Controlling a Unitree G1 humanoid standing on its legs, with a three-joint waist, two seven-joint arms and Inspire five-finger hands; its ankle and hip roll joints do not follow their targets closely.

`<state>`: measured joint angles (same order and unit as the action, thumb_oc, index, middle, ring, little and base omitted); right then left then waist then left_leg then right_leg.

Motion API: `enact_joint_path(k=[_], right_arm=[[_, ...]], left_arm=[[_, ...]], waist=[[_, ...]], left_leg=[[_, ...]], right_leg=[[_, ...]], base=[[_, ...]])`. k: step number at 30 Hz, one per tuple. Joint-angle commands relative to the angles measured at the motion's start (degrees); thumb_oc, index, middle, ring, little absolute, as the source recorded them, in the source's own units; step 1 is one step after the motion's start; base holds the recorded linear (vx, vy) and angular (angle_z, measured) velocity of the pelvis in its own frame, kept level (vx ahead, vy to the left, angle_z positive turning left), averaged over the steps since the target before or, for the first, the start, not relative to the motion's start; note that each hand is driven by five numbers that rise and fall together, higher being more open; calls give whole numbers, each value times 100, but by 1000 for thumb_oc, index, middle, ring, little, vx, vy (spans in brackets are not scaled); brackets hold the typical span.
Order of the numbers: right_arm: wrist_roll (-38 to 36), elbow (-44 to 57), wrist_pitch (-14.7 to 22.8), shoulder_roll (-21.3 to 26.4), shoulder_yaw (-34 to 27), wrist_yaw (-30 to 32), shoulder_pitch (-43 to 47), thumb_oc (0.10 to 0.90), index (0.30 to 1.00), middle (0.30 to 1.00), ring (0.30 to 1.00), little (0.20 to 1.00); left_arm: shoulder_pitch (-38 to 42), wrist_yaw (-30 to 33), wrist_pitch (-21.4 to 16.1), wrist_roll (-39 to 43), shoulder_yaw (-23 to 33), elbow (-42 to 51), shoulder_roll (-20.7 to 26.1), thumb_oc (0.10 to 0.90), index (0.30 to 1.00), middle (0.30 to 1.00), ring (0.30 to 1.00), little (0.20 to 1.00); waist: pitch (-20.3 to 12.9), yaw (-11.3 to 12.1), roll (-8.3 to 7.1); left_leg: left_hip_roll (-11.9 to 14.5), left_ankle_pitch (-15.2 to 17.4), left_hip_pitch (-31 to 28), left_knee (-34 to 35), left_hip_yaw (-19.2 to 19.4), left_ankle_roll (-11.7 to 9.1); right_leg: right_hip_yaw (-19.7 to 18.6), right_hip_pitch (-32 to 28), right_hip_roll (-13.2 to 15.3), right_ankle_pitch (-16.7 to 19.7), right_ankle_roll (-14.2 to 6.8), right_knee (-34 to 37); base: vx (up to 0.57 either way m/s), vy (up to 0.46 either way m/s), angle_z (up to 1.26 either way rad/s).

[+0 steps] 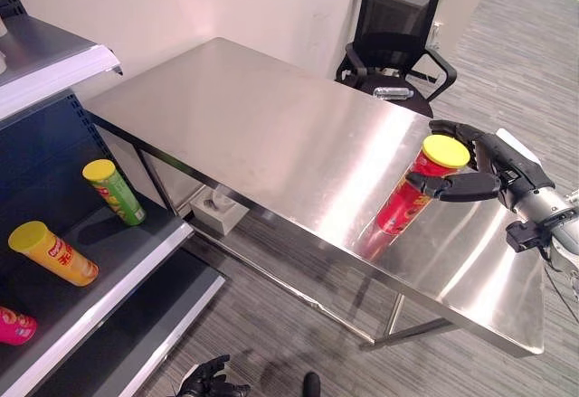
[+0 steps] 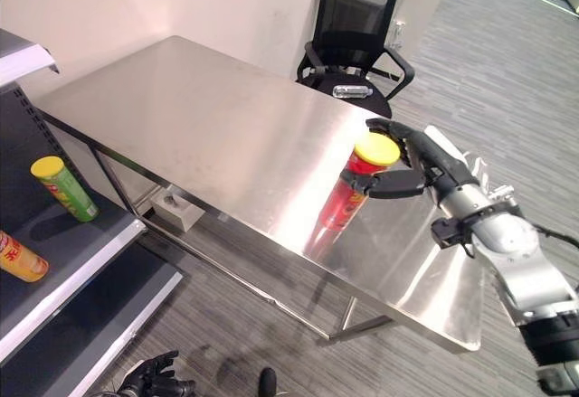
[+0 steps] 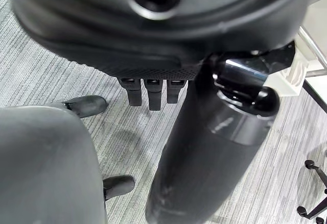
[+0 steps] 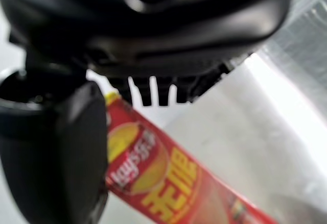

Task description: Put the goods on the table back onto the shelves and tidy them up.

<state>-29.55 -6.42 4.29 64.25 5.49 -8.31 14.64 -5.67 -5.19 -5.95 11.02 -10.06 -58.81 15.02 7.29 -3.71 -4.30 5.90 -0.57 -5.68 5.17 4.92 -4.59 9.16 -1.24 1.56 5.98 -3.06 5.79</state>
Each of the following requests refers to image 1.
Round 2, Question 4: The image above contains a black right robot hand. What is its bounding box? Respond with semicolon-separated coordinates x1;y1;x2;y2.
405;119;556;211

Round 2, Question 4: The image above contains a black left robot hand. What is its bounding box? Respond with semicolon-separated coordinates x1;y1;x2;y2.
176;354;252;397

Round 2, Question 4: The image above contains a red chip can yellow lid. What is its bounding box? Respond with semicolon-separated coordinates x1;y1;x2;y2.
375;135;471;236

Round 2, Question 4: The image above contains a dark robot foot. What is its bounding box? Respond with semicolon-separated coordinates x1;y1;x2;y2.
301;371;322;397

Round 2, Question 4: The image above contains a clear plastic water bottle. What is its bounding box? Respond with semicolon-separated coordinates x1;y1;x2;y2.
373;86;415;100

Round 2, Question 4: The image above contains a stainless steel table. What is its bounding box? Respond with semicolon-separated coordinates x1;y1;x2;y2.
83;36;546;356

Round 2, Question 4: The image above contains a white tissue box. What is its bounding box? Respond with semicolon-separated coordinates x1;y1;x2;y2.
189;185;249;237

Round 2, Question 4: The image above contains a black mesh office chair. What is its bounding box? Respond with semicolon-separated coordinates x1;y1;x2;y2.
335;0;458;118

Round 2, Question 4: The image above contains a pink chip can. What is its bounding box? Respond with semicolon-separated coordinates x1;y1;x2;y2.
0;306;38;347

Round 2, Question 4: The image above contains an orange chip can yellow lid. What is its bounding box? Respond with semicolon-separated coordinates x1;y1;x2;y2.
7;221;100;288

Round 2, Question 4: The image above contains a green chip can yellow lid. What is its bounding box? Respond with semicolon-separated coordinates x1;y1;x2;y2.
81;158;147;227

